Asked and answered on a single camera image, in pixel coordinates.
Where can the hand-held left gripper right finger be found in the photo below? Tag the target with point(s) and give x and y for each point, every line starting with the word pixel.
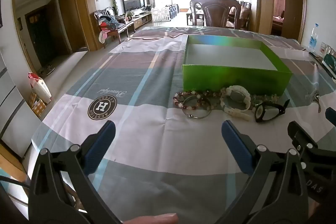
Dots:
pixel 233 140

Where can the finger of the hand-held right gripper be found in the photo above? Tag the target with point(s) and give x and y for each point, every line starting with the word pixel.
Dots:
pixel 299 136
pixel 331 113

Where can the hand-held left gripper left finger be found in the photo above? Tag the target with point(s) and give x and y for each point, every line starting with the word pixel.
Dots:
pixel 102 140

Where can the black glasses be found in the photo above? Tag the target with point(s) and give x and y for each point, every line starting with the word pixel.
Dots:
pixel 278 108

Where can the white wristwatch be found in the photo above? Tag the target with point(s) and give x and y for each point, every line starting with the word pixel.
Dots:
pixel 237 95

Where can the silver bangle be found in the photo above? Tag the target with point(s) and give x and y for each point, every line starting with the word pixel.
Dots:
pixel 189 115

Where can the green cardboard box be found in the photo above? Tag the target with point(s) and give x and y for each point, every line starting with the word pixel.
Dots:
pixel 223 77

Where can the person's left hand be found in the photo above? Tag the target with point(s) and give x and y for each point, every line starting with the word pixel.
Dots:
pixel 155 220

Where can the dark green carton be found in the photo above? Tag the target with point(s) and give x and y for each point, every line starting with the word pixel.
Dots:
pixel 330 61

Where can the printed grey and white tablecloth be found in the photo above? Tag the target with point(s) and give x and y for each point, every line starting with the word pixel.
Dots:
pixel 131 82

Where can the small white carton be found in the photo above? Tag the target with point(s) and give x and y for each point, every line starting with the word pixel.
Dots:
pixel 324 49

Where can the brown cardboard box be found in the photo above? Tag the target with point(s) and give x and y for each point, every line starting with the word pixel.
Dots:
pixel 36 106

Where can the plastic water bottle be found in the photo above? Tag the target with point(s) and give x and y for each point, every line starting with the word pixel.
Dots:
pixel 313 40

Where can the white and pink shopping bag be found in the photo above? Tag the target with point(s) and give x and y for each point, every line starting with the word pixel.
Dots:
pixel 42 88

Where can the white cabinet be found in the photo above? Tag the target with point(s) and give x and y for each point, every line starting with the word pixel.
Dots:
pixel 13 108

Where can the pink cloth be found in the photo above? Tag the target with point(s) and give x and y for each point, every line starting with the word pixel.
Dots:
pixel 102 36

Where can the wooden armchair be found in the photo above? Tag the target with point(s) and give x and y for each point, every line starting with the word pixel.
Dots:
pixel 119 29

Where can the pile of clothes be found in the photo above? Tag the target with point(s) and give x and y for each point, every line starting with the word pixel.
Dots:
pixel 107 22

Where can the dark wooden sofa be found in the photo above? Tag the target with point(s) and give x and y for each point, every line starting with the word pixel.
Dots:
pixel 242 15

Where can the low television cabinet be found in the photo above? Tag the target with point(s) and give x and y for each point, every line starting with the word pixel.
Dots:
pixel 141 20

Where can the carved dark wooden chair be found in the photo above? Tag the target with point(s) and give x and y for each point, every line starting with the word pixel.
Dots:
pixel 215 12

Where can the white play fence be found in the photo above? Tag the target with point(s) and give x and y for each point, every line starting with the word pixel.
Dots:
pixel 164 14

